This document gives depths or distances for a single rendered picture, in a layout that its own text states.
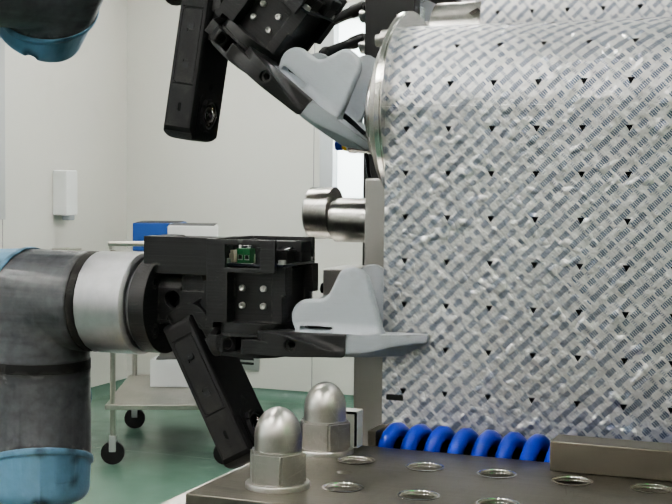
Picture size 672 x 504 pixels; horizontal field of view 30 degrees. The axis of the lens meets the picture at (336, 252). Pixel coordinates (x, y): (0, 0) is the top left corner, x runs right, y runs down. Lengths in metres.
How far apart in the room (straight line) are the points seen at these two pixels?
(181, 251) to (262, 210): 6.13
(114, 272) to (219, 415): 0.13
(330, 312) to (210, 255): 0.09
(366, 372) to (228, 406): 0.12
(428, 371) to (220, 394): 0.15
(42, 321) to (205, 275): 0.13
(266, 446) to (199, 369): 0.20
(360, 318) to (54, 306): 0.23
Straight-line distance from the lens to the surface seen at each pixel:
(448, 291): 0.84
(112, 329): 0.91
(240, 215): 7.08
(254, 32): 0.94
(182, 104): 0.96
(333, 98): 0.91
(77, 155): 6.99
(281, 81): 0.91
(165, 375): 5.88
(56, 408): 0.96
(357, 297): 0.84
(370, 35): 1.21
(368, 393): 0.95
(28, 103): 6.63
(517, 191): 0.82
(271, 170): 6.99
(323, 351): 0.83
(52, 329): 0.94
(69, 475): 0.97
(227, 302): 0.86
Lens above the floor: 1.20
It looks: 3 degrees down
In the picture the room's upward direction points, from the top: 1 degrees clockwise
